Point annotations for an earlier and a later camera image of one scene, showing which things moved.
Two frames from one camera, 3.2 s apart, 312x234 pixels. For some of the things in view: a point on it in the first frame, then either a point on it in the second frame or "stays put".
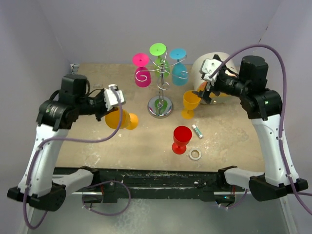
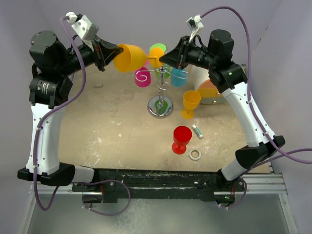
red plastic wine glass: [182, 135] stays put
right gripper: [204, 94] to [178, 57]
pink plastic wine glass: [142, 75] stays put
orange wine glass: [191, 101] stays put
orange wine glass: [128, 121] to [131, 58]
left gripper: [105, 109] to [104, 52]
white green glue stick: [197, 130] stays put
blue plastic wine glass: [180, 72] stays put
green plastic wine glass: [162, 66] stays put
